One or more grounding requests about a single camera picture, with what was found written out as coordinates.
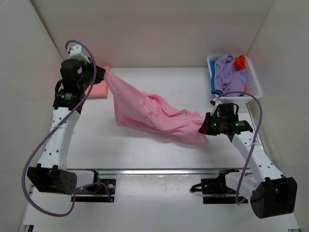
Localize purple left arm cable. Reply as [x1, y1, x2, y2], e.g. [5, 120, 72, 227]
[22, 40, 98, 217]

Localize lavender t-shirt in basket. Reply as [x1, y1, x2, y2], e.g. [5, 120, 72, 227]
[213, 54, 248, 97]

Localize white plastic laundry basket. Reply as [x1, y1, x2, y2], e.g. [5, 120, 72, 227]
[207, 55, 262, 104]

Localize pink t-shirt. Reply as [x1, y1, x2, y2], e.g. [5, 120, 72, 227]
[104, 72, 209, 145]

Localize orange garment in basket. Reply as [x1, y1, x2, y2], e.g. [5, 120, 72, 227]
[234, 55, 246, 71]

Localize folded salmon t-shirt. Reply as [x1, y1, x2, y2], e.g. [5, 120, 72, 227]
[87, 66, 111, 99]

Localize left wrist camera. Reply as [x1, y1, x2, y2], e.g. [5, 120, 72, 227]
[68, 44, 90, 63]

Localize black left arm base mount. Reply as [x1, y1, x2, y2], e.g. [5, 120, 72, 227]
[75, 171, 116, 203]

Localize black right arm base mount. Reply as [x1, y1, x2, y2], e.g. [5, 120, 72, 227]
[189, 169, 239, 204]

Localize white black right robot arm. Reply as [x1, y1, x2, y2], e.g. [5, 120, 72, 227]
[199, 101, 297, 218]

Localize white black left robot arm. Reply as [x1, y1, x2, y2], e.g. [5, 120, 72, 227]
[27, 58, 106, 195]

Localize aluminium table edge rail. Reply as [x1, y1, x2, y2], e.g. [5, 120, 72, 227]
[74, 168, 244, 175]

